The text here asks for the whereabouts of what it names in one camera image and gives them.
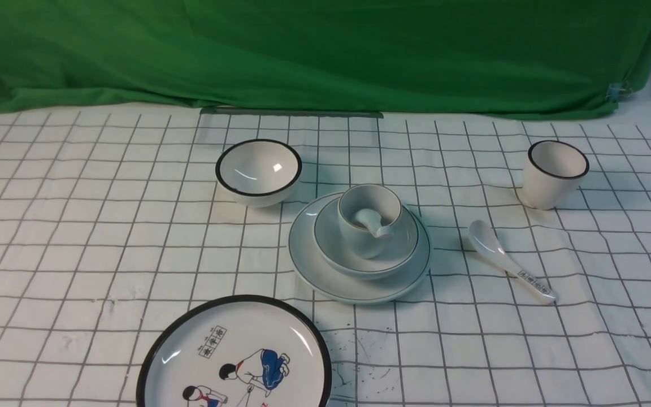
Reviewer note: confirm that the pale cup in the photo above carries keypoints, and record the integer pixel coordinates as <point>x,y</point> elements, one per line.
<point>367,196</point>

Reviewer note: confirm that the plain white ceramic spoon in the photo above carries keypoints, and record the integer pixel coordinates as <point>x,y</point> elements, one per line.
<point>372,221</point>

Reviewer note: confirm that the checkered white tablecloth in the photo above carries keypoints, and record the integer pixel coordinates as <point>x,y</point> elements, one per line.
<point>113,224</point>

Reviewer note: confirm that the illustrated plate with black rim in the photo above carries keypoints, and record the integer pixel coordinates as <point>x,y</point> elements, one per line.
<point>240,350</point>

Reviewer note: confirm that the white bowl with black rim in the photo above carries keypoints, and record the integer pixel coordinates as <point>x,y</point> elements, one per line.
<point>259,173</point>

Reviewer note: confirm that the pale bowl on plate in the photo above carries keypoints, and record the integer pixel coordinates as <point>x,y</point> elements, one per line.
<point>399,255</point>

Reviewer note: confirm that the white plate with thin rim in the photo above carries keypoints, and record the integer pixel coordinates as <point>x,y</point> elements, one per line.
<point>313,269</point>

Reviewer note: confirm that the white spoon with label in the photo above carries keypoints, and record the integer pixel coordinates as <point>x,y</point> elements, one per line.
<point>485,242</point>

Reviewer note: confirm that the white cup with black rim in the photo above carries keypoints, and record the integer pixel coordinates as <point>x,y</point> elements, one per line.
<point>552,171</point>

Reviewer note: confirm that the green backdrop cloth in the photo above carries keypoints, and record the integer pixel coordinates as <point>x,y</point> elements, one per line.
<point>510,59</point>

